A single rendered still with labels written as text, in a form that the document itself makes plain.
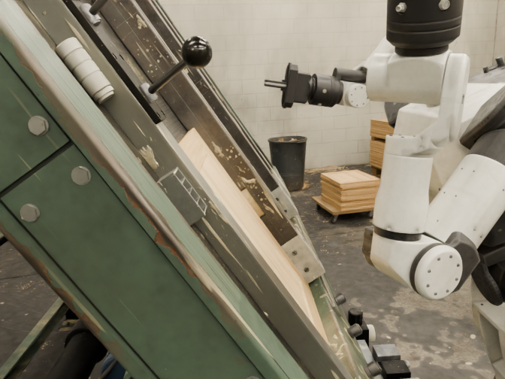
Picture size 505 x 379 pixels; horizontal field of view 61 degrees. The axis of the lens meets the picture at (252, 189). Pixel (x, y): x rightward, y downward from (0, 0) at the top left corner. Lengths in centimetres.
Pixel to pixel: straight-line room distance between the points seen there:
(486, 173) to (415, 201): 13
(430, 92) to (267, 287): 35
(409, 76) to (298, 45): 599
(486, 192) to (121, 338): 53
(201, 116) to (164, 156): 42
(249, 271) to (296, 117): 597
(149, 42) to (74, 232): 70
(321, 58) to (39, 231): 639
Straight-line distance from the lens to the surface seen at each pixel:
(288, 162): 541
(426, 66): 60
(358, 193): 428
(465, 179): 71
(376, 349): 114
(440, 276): 65
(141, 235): 36
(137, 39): 103
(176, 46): 152
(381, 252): 64
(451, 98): 60
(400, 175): 61
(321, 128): 672
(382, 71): 61
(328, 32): 674
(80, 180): 36
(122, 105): 60
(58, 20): 62
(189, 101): 101
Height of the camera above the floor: 140
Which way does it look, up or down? 14 degrees down
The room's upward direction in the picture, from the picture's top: 3 degrees counter-clockwise
